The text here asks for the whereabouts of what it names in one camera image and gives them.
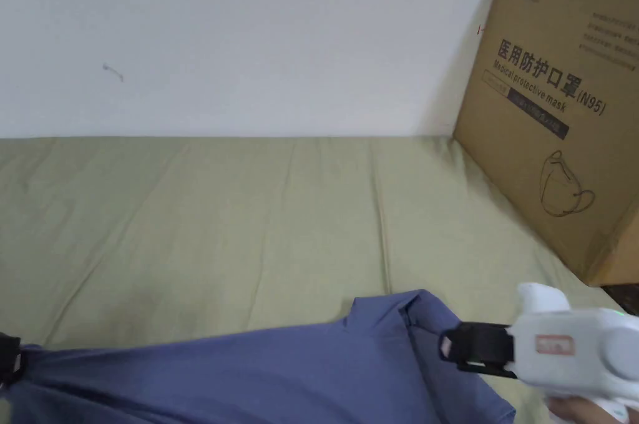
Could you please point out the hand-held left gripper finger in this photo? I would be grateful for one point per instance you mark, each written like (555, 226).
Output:
(9, 359)

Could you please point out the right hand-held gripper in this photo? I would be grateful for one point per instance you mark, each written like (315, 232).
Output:
(594, 359)

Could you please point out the dark blue shirt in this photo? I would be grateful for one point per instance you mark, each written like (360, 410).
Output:
(249, 374)

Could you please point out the person's right hand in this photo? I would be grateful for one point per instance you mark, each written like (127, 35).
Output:
(574, 413)

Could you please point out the bed with pale green sheet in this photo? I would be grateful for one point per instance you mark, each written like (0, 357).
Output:
(199, 219)

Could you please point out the brown printed cardboard carton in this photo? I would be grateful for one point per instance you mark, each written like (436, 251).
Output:
(539, 94)

